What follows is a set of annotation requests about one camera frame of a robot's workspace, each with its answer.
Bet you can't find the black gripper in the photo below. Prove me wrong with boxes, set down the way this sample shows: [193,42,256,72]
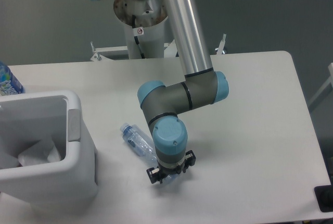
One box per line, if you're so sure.
[146,150,196,184]

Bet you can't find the clear plastic bottle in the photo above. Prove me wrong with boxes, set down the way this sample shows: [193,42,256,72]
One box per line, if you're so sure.
[119,122,176,184]

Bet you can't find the clear plastic wrapper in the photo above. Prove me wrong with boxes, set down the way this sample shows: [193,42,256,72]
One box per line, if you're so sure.
[18,136,61,166]

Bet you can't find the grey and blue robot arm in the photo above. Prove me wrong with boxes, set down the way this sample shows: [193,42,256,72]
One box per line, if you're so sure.
[96,0,229,183]

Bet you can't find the white plastic trash can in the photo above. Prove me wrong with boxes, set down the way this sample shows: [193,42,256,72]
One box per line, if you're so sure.
[1,90,98,205]

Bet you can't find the black table clamp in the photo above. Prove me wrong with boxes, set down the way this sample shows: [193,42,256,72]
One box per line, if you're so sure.
[314,185,332,213]

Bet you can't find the white furniture leg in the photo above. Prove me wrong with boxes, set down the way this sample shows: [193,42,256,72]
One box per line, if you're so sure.
[308,63,332,112]

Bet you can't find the blue labelled drink bottle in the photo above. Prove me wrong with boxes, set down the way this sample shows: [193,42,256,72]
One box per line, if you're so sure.
[1,62,25,96]

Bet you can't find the black cable on pedestal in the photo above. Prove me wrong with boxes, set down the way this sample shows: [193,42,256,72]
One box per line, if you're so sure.
[131,14,146,59]

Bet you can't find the white pedestal base frame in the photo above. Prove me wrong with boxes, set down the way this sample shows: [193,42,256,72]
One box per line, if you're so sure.
[90,33,227,61]

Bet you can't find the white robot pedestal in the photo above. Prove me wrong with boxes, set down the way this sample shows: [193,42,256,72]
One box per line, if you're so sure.
[113,0,168,59]

